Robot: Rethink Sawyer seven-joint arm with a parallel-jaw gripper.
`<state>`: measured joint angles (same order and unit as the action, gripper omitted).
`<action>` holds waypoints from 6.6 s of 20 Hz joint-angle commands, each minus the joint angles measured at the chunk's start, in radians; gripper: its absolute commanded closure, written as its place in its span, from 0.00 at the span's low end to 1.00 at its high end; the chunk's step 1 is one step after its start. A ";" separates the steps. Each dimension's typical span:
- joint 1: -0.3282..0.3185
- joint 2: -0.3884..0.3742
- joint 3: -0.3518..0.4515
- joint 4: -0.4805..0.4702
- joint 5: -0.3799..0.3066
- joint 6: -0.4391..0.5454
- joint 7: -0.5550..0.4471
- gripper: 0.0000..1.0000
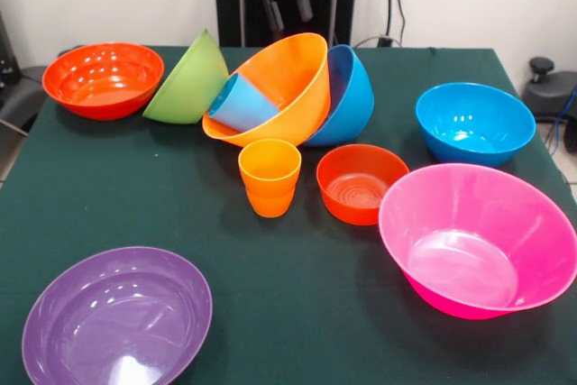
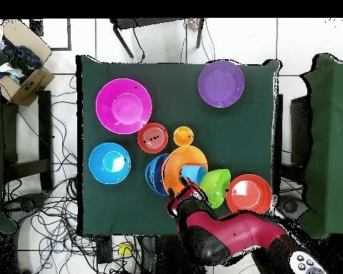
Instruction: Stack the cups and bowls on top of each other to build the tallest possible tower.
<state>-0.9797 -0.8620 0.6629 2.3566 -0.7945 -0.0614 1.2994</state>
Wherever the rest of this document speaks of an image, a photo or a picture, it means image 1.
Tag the blue cup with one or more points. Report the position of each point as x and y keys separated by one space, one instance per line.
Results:
x=243 y=107

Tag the large orange bowl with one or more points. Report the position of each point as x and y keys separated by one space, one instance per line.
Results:
x=293 y=123

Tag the blue cone-shaped bowl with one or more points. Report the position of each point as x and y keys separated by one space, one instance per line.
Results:
x=351 y=105

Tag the green bowl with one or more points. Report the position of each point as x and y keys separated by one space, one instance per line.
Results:
x=189 y=87

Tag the large red-orange bowl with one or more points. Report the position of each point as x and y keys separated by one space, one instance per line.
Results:
x=103 y=83

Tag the orange cup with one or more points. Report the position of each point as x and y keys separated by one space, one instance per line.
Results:
x=270 y=204
x=269 y=168

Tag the small red bowl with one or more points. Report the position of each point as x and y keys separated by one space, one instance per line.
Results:
x=351 y=204

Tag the blue round bowl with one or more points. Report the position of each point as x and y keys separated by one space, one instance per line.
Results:
x=473 y=132

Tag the dark green table cloth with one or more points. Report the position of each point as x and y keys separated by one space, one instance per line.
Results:
x=135 y=200

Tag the black equipment box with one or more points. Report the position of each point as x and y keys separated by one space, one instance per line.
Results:
x=6 y=51

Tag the pink bowl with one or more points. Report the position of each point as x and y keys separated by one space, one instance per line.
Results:
x=464 y=259

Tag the purple bowl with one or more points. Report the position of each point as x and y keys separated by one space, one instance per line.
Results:
x=117 y=322

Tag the black pedestal foot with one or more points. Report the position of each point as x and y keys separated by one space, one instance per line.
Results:
x=550 y=92
x=18 y=92

